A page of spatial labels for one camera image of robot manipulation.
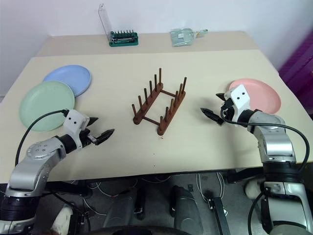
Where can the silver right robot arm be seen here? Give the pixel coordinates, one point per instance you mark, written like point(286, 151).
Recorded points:
point(276, 144)

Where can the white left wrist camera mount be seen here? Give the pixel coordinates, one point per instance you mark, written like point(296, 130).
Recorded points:
point(73, 122)

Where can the black upright table post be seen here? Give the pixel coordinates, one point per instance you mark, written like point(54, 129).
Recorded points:
point(218, 215)

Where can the dark rounded robot leg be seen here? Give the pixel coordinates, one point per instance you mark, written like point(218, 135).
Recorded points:
point(122, 208)
point(185, 208)

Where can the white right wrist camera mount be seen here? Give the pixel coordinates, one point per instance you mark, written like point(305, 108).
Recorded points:
point(239, 99)

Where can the pink-red plate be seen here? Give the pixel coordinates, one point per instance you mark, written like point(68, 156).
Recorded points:
point(265, 98)

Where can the clear bag with green item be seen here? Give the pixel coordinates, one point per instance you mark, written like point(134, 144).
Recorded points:
point(182, 36)

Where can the green plate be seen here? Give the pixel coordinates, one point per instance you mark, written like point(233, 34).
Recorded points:
point(44, 105)

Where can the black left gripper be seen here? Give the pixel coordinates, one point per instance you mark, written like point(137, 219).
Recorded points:
point(87, 138)

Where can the black table frame bar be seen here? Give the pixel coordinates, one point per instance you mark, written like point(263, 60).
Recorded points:
point(68, 188)
point(242, 176)

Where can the purple furniture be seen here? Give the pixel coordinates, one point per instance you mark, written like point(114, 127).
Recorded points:
point(299, 68)

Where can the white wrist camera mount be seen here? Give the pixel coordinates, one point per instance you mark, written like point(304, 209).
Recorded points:
point(239, 99)
point(73, 122)

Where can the green screwdriver bit set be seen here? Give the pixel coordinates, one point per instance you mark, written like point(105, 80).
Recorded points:
point(124, 39)

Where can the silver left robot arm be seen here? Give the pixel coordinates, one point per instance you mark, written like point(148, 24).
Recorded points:
point(29, 169)

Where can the blue plate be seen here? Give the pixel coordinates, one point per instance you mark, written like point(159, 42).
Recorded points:
point(71, 77)

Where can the brown wooden dish rack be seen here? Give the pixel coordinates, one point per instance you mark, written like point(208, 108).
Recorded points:
point(149, 104)

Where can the white fuzzy object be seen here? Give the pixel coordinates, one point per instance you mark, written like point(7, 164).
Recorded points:
point(62, 219)
point(253, 189)

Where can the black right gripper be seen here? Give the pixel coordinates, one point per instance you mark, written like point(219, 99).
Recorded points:
point(227, 110)

